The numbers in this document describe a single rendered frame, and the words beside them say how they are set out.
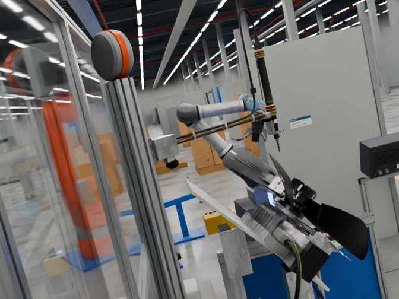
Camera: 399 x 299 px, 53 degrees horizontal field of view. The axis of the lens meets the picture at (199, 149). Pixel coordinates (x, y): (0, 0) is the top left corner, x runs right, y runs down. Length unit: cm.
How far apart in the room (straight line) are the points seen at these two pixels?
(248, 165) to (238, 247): 35
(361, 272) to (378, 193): 172
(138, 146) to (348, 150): 291
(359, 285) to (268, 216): 103
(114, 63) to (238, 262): 93
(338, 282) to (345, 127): 180
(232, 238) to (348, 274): 104
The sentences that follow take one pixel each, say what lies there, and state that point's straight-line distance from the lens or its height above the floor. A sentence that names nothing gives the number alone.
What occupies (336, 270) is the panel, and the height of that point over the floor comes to 58.
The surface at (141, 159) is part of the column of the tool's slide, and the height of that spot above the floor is 154.
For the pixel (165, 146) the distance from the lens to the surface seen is 136.
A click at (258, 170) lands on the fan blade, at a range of 178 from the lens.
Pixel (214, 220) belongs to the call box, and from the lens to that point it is 215.
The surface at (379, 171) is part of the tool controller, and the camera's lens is 241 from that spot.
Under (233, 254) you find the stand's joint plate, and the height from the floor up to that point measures 105.
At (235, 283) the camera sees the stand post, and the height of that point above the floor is 92.
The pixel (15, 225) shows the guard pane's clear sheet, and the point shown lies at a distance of 59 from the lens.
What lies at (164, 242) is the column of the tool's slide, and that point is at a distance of 136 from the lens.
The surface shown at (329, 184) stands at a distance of 395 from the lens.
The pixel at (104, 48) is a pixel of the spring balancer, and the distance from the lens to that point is 131.
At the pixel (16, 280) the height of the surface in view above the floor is 153.
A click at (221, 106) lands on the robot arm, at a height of 162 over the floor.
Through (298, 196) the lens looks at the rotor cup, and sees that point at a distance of 173.
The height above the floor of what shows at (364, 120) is 116.
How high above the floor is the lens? 168
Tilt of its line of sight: 7 degrees down
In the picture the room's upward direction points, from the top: 13 degrees counter-clockwise
